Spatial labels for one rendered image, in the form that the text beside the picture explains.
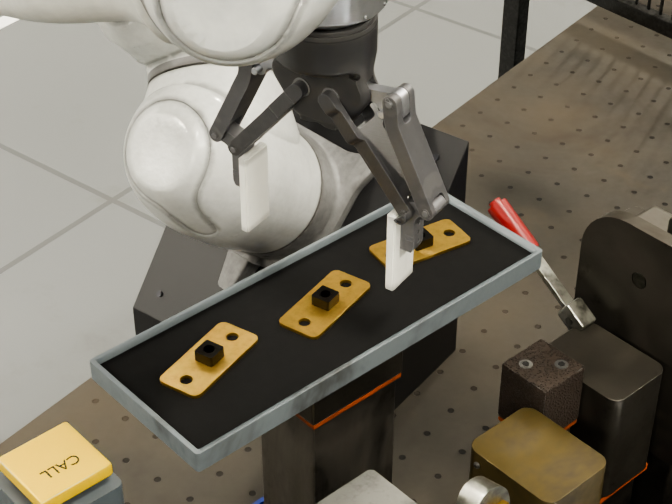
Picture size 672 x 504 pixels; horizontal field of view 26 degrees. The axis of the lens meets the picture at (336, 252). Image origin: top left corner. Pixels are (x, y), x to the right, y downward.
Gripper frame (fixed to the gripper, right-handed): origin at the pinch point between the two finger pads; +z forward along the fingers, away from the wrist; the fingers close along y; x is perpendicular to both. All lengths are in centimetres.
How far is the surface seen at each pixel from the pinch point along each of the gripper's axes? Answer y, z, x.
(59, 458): -6.2, 6.7, -25.0
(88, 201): -147, 123, 121
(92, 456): -4.3, 6.7, -23.5
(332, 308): 0.8, 6.4, -0.2
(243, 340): -2.8, 6.4, -7.4
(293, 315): -1.3, 6.4, -2.7
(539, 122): -30, 53, 104
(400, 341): 7.3, 6.8, -0.3
